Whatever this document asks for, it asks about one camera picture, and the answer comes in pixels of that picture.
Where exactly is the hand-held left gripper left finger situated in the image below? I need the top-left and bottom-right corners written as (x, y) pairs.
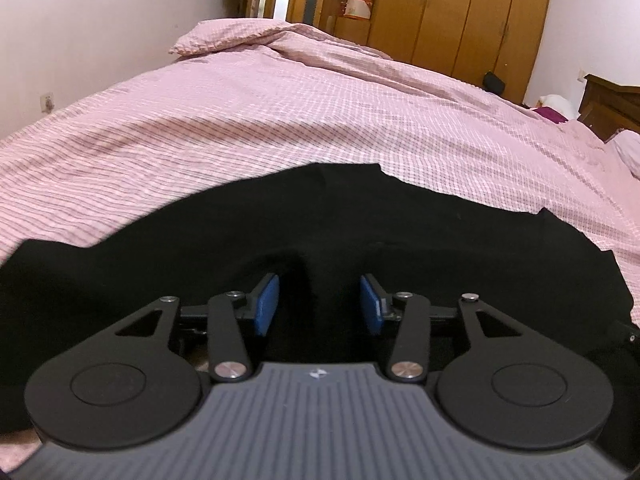
top-left (116, 272), bottom-right (281, 382)

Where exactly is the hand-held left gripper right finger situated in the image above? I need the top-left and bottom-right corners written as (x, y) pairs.
top-left (360, 272), bottom-right (527, 379)

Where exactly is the black garment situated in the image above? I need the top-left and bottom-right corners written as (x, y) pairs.
top-left (0, 162), bottom-right (636, 433)

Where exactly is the pink checked bed sheet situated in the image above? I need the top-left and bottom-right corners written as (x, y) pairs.
top-left (0, 42), bottom-right (640, 466)

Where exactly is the magenta cloth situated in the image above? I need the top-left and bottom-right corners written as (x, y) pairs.
top-left (534, 106), bottom-right (569, 124)

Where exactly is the pink checked duvet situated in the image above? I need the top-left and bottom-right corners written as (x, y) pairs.
top-left (169, 17), bottom-right (451, 86)

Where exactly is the white and magenta pillow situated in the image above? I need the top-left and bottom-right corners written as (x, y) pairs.
top-left (539, 94), bottom-right (577, 117)

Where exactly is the white and red container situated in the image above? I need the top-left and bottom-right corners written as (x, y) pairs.
top-left (341, 0), bottom-right (374, 22)

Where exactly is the pink checked pillow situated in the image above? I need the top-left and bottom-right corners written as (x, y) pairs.
top-left (612, 131), bottom-right (640, 179)

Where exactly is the wooden wardrobe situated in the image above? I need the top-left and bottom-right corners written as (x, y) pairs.
top-left (320, 0), bottom-right (557, 106)

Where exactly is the wooden headboard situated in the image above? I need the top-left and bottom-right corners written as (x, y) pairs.
top-left (578, 74), bottom-right (640, 143)

